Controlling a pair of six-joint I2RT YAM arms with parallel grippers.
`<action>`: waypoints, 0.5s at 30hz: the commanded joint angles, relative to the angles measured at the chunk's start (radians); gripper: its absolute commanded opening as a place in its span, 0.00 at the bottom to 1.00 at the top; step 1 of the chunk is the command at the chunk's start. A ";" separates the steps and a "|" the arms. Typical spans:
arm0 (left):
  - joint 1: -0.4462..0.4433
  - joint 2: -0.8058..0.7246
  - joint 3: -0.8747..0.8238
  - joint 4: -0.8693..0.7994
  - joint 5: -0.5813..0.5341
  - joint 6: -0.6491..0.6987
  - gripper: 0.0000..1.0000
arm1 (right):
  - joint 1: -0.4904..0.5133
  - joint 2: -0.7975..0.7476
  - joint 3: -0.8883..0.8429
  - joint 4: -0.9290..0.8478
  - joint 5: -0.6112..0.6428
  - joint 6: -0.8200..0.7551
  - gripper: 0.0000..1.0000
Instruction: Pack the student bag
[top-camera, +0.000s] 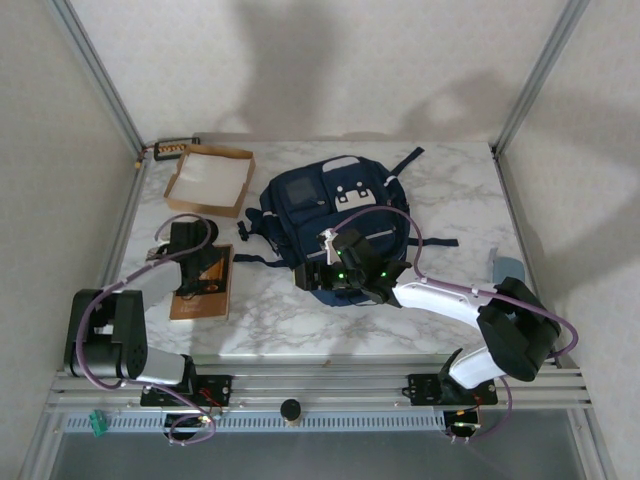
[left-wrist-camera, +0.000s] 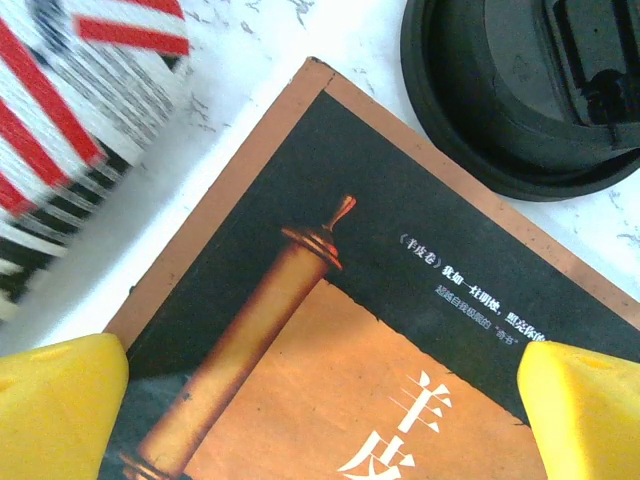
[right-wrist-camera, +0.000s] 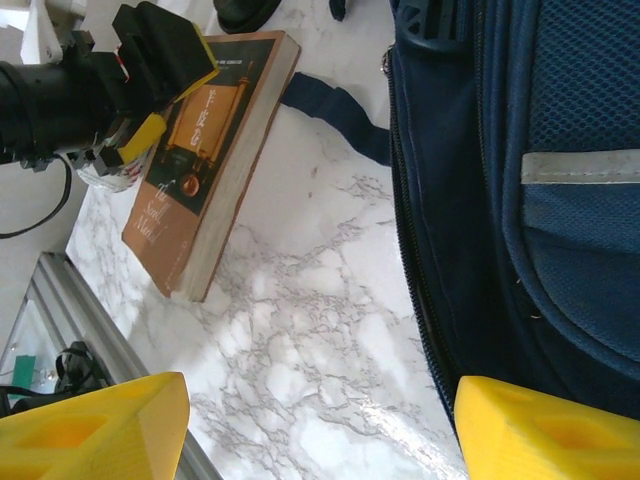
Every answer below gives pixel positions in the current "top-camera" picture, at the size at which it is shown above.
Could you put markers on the brown paperback book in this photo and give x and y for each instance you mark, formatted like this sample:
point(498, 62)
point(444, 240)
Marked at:
point(205, 305)

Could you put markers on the navy blue backpack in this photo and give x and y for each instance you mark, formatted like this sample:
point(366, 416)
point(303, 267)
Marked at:
point(300, 215)

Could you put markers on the light blue pencil case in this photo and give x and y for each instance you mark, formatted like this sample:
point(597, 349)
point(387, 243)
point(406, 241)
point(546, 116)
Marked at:
point(507, 265)

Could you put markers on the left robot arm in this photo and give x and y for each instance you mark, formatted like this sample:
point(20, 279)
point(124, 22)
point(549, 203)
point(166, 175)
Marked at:
point(110, 340)

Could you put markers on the shallow cardboard box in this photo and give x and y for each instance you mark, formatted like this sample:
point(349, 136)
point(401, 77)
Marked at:
point(210, 180)

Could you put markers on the black abacus orange beads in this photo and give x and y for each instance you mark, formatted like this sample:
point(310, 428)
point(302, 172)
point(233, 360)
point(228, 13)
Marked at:
point(172, 149)

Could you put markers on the black round knob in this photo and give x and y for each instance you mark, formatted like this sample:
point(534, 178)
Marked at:
point(290, 411)

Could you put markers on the small circuit board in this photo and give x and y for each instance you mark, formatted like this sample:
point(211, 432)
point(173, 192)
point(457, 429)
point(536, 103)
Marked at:
point(210, 418)
point(465, 424)

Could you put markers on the green terminal connector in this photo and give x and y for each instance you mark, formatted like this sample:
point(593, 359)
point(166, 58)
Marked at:
point(98, 422)

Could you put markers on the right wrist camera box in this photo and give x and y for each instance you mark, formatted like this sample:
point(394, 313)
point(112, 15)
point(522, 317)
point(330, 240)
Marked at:
point(331, 247)

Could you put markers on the aluminium side rail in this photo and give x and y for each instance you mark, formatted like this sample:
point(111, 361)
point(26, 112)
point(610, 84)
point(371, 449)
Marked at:
point(124, 230)
point(512, 200)

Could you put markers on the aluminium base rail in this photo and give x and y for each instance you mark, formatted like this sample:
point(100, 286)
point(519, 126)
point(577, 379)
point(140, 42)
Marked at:
point(320, 387)

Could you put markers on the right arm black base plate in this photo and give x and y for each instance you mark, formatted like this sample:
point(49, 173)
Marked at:
point(422, 387)

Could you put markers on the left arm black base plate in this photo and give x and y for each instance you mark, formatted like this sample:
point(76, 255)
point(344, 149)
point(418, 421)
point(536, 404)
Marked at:
point(220, 387)

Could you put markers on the aluminium frame post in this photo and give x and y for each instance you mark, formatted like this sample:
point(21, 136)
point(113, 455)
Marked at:
point(537, 85)
point(100, 85)

